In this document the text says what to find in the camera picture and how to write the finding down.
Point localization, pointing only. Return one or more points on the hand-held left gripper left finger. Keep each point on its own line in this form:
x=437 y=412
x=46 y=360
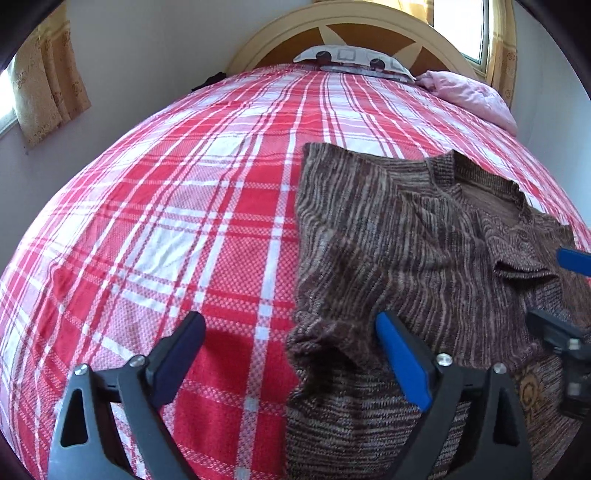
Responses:
x=178 y=357

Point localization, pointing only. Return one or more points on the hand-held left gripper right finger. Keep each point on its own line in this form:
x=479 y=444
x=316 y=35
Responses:
x=401 y=357

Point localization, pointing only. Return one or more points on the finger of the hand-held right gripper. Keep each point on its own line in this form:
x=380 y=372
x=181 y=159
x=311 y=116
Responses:
x=551 y=327
x=575 y=261

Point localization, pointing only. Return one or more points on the brown striped knit sweater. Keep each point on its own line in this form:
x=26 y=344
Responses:
x=392 y=240

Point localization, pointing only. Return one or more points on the red plaid bed sheet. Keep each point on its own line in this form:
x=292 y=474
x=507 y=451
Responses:
x=161 y=207

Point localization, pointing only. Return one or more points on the pink pillow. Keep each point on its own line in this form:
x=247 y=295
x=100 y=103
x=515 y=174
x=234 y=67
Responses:
x=466 y=97

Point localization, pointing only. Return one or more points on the bright window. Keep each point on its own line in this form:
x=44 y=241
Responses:
x=5 y=101
x=475 y=27

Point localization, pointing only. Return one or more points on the dark cloth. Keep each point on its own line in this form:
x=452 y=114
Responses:
x=207 y=81

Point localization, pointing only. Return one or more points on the dark patterned pillow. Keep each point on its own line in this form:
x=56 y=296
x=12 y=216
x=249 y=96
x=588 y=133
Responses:
x=369 y=73

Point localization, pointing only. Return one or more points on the white patterned pillow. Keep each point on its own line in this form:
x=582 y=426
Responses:
x=351 y=55

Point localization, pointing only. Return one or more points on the cream and brown headboard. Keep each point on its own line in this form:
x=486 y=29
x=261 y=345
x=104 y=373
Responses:
x=277 y=32

